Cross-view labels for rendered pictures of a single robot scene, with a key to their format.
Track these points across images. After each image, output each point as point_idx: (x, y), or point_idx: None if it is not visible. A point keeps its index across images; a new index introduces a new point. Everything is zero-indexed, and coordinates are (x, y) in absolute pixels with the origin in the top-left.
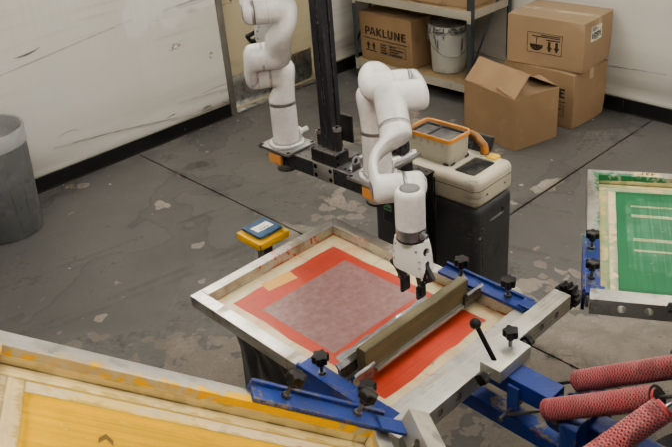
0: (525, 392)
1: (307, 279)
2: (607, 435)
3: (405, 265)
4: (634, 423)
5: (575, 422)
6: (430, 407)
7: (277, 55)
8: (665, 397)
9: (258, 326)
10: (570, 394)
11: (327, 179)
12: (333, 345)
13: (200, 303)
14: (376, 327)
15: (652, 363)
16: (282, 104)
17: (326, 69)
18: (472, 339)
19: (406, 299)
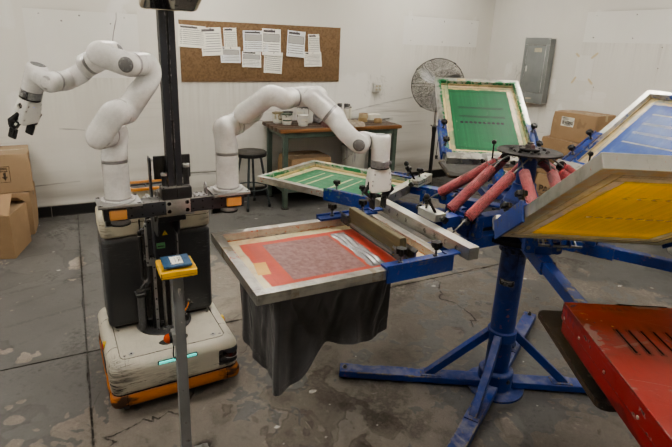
0: (448, 221)
1: (271, 259)
2: (530, 186)
3: (381, 186)
4: (530, 178)
5: (480, 214)
6: (457, 236)
7: (143, 106)
8: (515, 172)
9: None
10: None
11: (183, 210)
12: (358, 264)
13: (272, 293)
14: (349, 250)
15: (483, 175)
16: (125, 159)
17: (178, 114)
18: None
19: (328, 238)
